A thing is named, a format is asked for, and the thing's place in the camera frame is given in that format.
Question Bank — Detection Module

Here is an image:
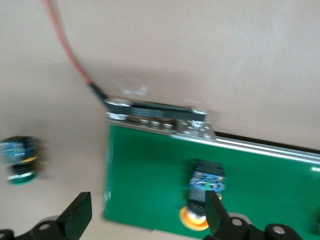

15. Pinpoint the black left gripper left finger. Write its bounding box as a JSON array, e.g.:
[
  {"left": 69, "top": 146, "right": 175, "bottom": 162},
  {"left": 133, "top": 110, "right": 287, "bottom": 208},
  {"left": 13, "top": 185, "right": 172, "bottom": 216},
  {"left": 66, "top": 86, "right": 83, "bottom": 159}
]
[{"left": 0, "top": 191, "right": 93, "bottom": 240}]

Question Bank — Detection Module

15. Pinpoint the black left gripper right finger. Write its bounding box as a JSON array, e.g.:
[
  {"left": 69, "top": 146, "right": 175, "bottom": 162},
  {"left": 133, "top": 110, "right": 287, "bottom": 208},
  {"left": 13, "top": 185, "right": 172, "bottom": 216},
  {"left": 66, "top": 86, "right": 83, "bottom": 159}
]
[{"left": 203, "top": 189, "right": 303, "bottom": 240}]

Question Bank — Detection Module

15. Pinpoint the green push button switch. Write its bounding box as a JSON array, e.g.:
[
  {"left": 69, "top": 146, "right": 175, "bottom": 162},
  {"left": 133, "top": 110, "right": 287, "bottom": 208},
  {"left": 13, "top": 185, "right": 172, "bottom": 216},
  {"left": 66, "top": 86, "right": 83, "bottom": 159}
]
[{"left": 0, "top": 136, "right": 38, "bottom": 186}]

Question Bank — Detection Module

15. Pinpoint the yellow push button switch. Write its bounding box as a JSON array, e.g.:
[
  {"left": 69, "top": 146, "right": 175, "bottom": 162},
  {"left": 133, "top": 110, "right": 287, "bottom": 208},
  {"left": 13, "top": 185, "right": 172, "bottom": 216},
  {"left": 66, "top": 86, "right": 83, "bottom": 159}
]
[{"left": 179, "top": 158, "right": 226, "bottom": 232}]

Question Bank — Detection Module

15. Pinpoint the green conveyor belt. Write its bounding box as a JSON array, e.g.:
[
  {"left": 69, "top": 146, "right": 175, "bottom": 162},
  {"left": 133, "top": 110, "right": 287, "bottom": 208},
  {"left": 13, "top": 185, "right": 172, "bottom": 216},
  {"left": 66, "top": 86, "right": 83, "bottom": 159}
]
[{"left": 102, "top": 97, "right": 320, "bottom": 240}]

